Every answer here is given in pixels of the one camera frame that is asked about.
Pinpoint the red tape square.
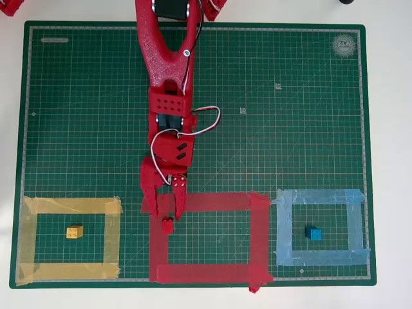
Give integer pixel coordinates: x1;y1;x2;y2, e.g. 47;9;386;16
140;191;274;294

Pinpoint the white red black servo cable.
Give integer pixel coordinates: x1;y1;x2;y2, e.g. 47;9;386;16
179;0;204;97
150;129;182;182
190;106;222;140

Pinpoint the red leader arm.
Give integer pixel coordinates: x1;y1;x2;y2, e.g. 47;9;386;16
0;0;25;17

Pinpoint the blue tape square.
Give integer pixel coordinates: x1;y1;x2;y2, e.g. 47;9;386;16
271;188;371;267

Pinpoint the green cutting mat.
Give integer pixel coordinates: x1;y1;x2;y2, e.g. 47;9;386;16
8;21;377;290

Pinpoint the blue lego brick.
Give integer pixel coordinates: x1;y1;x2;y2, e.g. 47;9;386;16
305;226;323;241

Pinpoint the yellow tape square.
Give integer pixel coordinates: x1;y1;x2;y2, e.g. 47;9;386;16
15;195;124;286

